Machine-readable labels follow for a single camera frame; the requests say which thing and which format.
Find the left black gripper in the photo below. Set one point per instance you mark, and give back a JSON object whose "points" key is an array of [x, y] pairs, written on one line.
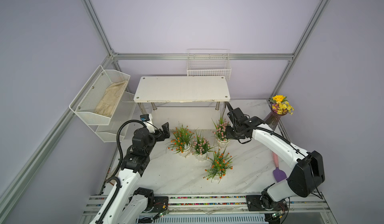
{"points": [[160, 137]]}

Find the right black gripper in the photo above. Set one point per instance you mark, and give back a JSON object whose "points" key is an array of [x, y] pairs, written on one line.
{"points": [[228, 133]]}

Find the orange flower pot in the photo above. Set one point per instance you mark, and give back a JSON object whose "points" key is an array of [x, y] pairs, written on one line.
{"points": [[181, 142], [220, 163]]}

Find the pink flower pot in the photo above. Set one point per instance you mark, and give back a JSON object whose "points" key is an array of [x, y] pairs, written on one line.
{"points": [[201, 147], [220, 132]]}

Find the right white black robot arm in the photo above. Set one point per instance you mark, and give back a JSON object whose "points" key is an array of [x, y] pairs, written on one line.
{"points": [[307, 167]]}

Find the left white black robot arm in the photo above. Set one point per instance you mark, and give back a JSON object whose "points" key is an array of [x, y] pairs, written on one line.
{"points": [[124, 204]]}

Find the white two-tier rack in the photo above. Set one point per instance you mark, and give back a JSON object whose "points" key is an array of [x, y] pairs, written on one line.
{"points": [[194, 101]]}

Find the orange flower pot front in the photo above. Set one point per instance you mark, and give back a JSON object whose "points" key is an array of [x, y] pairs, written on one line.
{"points": [[220, 163]]}

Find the purple vase yellow flowers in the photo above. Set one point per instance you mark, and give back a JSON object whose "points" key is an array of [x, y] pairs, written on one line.
{"points": [[279, 107]]}

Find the beige glove in bin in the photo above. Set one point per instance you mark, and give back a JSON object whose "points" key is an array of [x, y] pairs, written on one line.
{"points": [[110, 99]]}

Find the purple pink garden trowel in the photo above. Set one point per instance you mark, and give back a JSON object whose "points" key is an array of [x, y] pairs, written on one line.
{"points": [[278, 174]]}

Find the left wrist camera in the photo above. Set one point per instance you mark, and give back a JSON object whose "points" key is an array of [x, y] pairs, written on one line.
{"points": [[147, 120]]}

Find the lower white mesh wall bin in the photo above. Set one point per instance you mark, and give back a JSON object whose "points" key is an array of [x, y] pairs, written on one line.
{"points": [[123, 113]]}

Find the white mesh wall bin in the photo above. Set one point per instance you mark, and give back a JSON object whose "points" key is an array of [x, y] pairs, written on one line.
{"points": [[123, 113], [84, 104]]}

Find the white wire basket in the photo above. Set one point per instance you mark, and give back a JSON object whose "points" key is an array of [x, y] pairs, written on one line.
{"points": [[209, 62]]}

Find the upper white mesh wall bin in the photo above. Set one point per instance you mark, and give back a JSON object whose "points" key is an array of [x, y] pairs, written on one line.
{"points": [[84, 104]]}

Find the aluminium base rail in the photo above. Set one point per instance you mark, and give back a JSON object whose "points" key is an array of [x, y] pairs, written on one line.
{"points": [[238, 209]]}

